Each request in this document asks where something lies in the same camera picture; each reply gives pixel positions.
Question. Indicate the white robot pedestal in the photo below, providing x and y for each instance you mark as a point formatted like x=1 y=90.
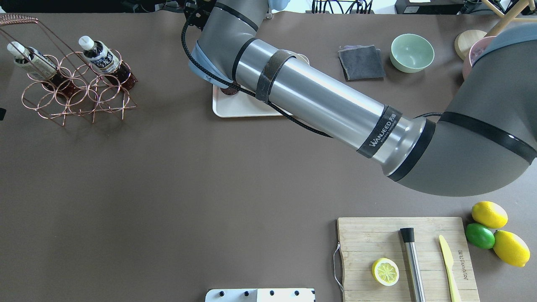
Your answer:
x=271 y=294

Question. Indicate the yellow plastic knife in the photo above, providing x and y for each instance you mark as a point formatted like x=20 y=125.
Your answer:
x=449 y=263

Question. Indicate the tea bottle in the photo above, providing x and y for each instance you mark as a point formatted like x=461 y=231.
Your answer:
x=115 y=71
x=230 y=91
x=41 y=69

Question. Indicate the tea bottle front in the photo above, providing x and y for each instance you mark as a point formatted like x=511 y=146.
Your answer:
x=41 y=69

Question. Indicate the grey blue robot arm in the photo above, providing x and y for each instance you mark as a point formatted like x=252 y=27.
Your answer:
x=484 y=140

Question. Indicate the tea bottle back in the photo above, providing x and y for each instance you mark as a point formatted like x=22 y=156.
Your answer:
x=115 y=71

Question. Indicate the pink bowl with ice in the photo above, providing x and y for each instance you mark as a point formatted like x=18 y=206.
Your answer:
x=474 y=53

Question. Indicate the grey folded cloth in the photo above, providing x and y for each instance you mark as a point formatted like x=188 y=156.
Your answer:
x=361 y=62

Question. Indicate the wooden cutting board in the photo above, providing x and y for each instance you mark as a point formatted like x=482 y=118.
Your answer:
x=363 y=240

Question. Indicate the cream serving tray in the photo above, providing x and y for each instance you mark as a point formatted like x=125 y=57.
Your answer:
x=239 y=105

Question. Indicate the yellow lemon far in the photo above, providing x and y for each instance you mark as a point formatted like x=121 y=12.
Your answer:
x=489 y=214

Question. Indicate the half lemon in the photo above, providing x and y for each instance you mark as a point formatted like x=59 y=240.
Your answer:
x=385 y=271

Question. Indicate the green lime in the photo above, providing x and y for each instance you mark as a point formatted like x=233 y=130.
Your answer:
x=480 y=236

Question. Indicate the green ceramic bowl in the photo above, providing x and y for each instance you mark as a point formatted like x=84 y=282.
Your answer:
x=411 y=53

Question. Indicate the yellow lemon near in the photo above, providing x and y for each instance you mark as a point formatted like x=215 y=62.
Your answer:
x=511 y=249

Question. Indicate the copper wire bottle rack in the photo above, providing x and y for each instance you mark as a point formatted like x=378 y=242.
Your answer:
x=95 y=94

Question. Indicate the yellow lemon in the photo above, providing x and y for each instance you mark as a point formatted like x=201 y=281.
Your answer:
x=489 y=214
x=511 y=249

